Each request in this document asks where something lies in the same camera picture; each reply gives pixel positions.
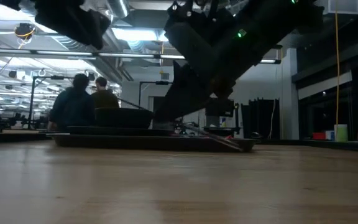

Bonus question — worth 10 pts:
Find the ceiling cable reel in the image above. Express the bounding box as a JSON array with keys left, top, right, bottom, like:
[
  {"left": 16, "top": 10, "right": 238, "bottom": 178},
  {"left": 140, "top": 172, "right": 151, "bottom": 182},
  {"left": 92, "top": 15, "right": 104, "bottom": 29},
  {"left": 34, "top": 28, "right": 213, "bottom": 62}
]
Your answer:
[{"left": 14, "top": 23, "right": 37, "bottom": 41}]

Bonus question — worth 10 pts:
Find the black round bowl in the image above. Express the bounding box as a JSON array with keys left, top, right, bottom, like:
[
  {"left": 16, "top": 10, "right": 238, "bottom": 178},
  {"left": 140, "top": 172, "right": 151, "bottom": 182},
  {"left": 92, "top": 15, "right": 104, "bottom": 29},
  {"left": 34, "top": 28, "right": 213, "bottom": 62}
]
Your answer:
[{"left": 94, "top": 107, "right": 155, "bottom": 129}]

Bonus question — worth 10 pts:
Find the silver ceiling duct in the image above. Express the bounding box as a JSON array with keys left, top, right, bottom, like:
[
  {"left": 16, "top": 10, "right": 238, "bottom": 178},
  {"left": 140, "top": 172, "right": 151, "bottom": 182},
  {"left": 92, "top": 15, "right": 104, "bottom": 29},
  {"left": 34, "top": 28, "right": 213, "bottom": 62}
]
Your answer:
[{"left": 106, "top": 0, "right": 130, "bottom": 19}]

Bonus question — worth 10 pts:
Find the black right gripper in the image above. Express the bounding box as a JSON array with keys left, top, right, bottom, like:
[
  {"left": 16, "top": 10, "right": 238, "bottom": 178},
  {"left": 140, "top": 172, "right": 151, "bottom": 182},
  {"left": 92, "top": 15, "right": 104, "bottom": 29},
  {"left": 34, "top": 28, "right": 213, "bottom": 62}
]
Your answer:
[{"left": 153, "top": 0, "right": 260, "bottom": 123}]

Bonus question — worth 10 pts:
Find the long ceiling light bar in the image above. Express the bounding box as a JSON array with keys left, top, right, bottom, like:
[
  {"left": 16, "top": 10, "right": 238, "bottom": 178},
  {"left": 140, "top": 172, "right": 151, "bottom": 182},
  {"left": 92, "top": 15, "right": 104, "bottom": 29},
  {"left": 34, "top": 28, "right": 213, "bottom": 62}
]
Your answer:
[{"left": 0, "top": 47, "right": 186, "bottom": 60}]

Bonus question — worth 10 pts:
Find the yellow hanging cable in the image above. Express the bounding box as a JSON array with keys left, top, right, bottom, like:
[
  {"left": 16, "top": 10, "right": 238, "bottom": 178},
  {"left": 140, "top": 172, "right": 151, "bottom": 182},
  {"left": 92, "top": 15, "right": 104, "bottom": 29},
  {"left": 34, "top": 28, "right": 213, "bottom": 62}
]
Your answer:
[{"left": 334, "top": 0, "right": 341, "bottom": 126}]

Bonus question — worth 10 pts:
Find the dark metal knife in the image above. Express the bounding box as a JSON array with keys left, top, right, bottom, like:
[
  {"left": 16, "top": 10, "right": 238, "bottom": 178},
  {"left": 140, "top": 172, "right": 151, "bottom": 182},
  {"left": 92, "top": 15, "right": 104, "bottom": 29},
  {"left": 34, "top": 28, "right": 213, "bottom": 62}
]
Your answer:
[{"left": 181, "top": 122, "right": 245, "bottom": 152}]

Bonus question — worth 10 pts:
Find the person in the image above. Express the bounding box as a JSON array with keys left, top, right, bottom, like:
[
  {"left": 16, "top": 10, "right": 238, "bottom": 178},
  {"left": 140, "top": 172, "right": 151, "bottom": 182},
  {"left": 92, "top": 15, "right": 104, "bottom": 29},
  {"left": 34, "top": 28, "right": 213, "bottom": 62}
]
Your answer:
[
  {"left": 47, "top": 73, "right": 96, "bottom": 132},
  {"left": 91, "top": 77, "right": 120, "bottom": 110}
]

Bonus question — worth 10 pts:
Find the black monitor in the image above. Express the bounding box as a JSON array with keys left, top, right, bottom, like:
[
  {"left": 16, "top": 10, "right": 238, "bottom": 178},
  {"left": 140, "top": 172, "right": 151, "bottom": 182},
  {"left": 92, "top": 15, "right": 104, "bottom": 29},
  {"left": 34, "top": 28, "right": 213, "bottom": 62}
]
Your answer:
[{"left": 205, "top": 98, "right": 236, "bottom": 118}]

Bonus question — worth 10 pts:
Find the dark brown plastic tray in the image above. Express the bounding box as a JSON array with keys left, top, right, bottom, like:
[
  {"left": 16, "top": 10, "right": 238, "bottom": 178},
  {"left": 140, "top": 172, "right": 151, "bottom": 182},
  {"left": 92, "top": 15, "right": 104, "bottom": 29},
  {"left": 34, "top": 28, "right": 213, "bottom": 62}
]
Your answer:
[{"left": 47, "top": 133, "right": 259, "bottom": 153}]

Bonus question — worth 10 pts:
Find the green white container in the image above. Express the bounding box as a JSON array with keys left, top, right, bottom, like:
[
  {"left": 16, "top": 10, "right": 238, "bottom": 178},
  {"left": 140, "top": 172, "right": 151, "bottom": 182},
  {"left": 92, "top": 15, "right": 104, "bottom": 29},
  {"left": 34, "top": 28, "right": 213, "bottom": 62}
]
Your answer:
[{"left": 334, "top": 124, "right": 349, "bottom": 142}]

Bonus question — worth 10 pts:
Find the black curtain panel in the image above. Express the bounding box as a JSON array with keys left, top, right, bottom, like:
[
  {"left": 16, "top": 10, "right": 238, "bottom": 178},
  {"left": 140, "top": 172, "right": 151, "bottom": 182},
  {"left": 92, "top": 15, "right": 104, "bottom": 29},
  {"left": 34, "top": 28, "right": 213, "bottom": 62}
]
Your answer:
[{"left": 241, "top": 98, "right": 281, "bottom": 140}]

